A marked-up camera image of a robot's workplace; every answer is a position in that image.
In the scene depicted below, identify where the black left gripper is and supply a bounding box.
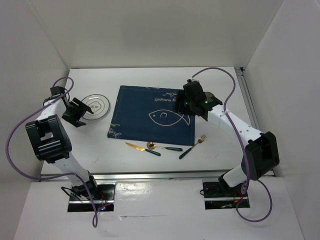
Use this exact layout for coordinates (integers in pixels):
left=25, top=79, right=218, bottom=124
left=60, top=97, right=92, bottom=128

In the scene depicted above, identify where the white plate green rim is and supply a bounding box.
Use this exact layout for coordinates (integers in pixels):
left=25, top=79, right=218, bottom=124
left=81, top=94, right=110, bottom=121

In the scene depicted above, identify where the gold fork green handle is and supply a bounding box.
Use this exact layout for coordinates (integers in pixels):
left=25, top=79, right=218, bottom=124
left=178, top=134, right=207, bottom=160

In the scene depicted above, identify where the blue fish-print placemat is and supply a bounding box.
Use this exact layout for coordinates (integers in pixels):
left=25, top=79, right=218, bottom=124
left=107, top=85, right=196, bottom=146

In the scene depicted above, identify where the gold spoon green handle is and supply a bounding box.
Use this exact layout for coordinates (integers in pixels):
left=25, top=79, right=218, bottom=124
left=146, top=142, right=183, bottom=152

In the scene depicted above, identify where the gold knife green handle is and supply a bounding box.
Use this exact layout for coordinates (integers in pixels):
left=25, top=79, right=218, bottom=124
left=125, top=142, right=161, bottom=157

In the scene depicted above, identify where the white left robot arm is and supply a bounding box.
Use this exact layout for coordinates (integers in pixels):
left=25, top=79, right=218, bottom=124
left=25, top=86, right=100, bottom=200

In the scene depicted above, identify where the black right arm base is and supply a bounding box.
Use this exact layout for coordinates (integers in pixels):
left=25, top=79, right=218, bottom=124
left=199, top=182, right=250, bottom=210

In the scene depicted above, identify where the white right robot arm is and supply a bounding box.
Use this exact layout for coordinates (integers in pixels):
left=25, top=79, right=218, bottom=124
left=173, top=79, right=280, bottom=196

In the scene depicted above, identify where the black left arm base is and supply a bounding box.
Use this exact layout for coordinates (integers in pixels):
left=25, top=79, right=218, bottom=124
left=60, top=183, right=116, bottom=213

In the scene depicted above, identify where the aluminium right side rail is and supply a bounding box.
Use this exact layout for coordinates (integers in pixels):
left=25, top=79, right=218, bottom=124
left=234, top=67, right=260, bottom=130

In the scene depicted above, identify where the aluminium rail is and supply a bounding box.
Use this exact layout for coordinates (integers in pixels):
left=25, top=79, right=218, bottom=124
left=39, top=169, right=276, bottom=187
left=234, top=67, right=260, bottom=130

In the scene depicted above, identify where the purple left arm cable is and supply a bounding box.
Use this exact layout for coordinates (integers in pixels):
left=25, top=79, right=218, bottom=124
left=5, top=76, right=100, bottom=229

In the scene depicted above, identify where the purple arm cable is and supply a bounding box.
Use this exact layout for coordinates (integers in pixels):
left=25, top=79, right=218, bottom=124
left=191, top=67, right=273, bottom=223
left=5, top=76, right=100, bottom=229

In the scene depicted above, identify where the aluminium front rail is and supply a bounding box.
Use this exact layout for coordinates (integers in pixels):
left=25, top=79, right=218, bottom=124
left=39, top=169, right=276, bottom=187

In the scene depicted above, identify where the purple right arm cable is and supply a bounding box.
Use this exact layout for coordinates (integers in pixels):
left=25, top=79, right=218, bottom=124
left=191, top=67, right=273, bottom=223

